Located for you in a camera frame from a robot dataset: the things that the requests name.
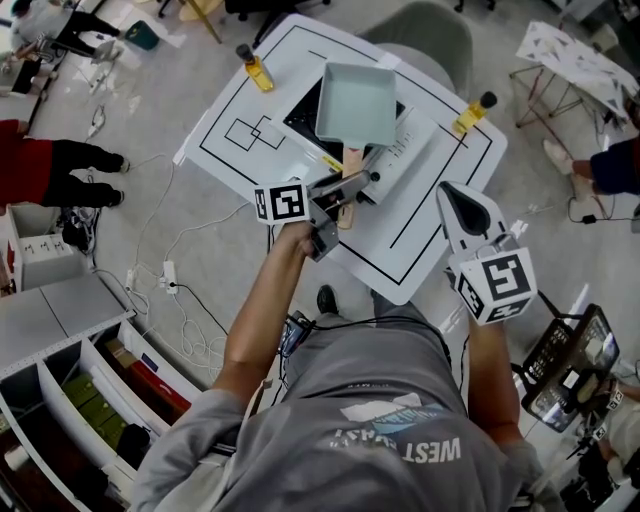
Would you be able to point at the green bin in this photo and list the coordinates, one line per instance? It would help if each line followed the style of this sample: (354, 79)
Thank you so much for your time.
(142, 36)

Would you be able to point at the patterned-top side table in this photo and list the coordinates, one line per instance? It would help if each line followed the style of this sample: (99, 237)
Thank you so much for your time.
(575, 60)

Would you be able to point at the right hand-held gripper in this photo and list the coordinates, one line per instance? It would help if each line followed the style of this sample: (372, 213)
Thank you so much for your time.
(495, 280)

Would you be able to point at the person's left forearm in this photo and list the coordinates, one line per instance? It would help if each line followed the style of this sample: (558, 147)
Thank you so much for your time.
(260, 310)

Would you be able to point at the person's black shoe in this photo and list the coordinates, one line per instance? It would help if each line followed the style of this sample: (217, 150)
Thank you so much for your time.
(327, 299)

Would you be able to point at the white shelf unit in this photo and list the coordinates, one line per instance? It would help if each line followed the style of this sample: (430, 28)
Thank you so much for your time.
(65, 400)

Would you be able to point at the person's grey printed t-shirt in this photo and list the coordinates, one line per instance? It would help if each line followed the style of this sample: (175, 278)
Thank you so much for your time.
(360, 440)

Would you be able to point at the person's left hand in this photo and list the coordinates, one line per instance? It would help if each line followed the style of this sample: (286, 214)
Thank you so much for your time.
(296, 241)

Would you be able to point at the black open laptop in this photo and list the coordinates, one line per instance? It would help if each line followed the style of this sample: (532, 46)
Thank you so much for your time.
(570, 370)

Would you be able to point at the black waist-worn device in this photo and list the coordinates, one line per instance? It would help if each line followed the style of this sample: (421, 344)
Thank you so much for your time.
(295, 332)

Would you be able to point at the person's right forearm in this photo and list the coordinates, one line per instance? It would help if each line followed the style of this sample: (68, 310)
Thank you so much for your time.
(492, 380)

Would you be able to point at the yellow oil bottle black cap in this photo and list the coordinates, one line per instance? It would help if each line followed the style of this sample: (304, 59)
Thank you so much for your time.
(257, 70)
(472, 114)

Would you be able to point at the white power strip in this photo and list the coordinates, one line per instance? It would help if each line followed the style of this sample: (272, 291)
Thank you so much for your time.
(170, 276)

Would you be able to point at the grey upholstered chair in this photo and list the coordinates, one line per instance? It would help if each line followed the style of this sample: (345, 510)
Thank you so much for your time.
(425, 35)

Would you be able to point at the pale blue square frying pan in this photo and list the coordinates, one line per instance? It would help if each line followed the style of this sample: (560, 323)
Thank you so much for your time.
(356, 102)

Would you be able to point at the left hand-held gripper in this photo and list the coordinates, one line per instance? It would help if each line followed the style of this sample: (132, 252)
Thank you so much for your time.
(281, 202)

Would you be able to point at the white induction stove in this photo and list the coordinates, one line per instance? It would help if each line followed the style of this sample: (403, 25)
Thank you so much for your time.
(400, 160)

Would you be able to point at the small white cabinet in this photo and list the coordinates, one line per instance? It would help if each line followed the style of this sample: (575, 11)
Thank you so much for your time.
(42, 250)

